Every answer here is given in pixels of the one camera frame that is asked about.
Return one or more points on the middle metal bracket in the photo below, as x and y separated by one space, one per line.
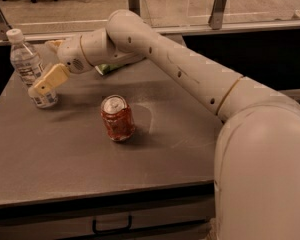
134 6

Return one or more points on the clear plastic water bottle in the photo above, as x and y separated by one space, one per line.
24 58

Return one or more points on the right metal bracket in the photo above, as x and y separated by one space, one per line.
217 14

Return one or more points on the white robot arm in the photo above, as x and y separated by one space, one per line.
257 155

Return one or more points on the green chip bag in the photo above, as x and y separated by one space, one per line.
104 69

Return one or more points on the grey cabinet drawer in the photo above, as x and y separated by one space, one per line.
179 219

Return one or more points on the black drawer handle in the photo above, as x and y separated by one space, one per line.
111 225

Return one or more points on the red soda can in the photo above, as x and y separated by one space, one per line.
117 117

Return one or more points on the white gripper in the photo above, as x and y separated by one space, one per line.
70 55

